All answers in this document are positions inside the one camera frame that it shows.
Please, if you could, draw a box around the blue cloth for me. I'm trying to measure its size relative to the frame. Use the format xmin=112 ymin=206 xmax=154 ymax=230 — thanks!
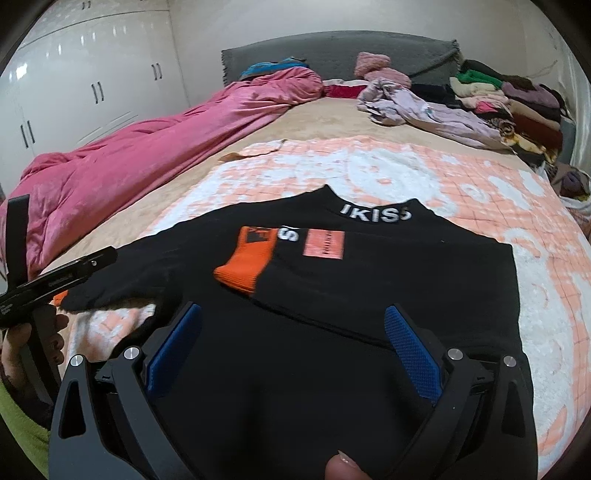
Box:
xmin=240 ymin=56 xmax=308 ymax=79

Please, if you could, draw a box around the crumpled lilac garment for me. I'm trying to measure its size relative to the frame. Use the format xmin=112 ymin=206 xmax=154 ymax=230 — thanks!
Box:
xmin=357 ymin=78 xmax=504 ymax=149

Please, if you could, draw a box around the red cloth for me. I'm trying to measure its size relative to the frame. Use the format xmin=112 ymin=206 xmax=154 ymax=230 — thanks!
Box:
xmin=323 ymin=79 xmax=370 ymax=99

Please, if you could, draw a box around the person's left forearm green sleeve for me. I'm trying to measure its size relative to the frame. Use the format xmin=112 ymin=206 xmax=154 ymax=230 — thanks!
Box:
xmin=0 ymin=369 xmax=56 ymax=467

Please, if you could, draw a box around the white bag of clothes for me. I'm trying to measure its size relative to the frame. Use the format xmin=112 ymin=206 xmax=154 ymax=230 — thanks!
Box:
xmin=547 ymin=164 xmax=591 ymax=204

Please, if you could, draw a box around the white glossy wardrobe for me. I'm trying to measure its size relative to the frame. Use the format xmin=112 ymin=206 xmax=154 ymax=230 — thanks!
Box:
xmin=0 ymin=0 xmax=190 ymax=162

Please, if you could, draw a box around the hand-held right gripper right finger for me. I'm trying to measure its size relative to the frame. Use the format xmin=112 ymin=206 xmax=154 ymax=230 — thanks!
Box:
xmin=384 ymin=304 xmax=539 ymax=480

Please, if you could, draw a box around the pile of folded clothes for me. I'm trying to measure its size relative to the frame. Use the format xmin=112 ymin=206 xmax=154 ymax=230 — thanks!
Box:
xmin=411 ymin=59 xmax=575 ymax=167

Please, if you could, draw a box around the bed with beige sheet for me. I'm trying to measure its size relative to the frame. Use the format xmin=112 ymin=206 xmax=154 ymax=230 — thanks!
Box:
xmin=28 ymin=95 xmax=532 ymax=278

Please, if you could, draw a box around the black sweater with orange cuffs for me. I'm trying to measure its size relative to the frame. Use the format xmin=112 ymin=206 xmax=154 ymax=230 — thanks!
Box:
xmin=55 ymin=184 xmax=539 ymax=480

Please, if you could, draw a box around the peach and white fleece blanket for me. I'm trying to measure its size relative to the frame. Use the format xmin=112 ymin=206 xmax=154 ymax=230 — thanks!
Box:
xmin=44 ymin=136 xmax=585 ymax=480

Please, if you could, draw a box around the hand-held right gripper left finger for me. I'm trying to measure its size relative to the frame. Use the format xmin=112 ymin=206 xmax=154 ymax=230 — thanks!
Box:
xmin=48 ymin=302 xmax=204 ymax=480

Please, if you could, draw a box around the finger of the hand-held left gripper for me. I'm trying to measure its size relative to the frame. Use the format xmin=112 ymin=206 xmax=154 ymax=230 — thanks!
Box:
xmin=41 ymin=246 xmax=117 ymax=303

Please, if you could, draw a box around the cream satin curtain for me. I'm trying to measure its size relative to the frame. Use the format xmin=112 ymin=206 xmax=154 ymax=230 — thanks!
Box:
xmin=551 ymin=46 xmax=591 ymax=167

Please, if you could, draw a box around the person's left hand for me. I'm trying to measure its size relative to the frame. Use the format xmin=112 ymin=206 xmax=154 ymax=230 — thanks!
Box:
xmin=0 ymin=313 xmax=70 ymax=388

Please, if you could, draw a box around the pink quilt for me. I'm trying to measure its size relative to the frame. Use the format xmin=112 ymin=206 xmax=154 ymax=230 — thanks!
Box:
xmin=0 ymin=67 xmax=324 ymax=282

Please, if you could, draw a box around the pink fluffy garment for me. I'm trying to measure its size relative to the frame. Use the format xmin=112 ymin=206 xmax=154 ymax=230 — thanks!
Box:
xmin=355 ymin=52 xmax=413 ymax=89

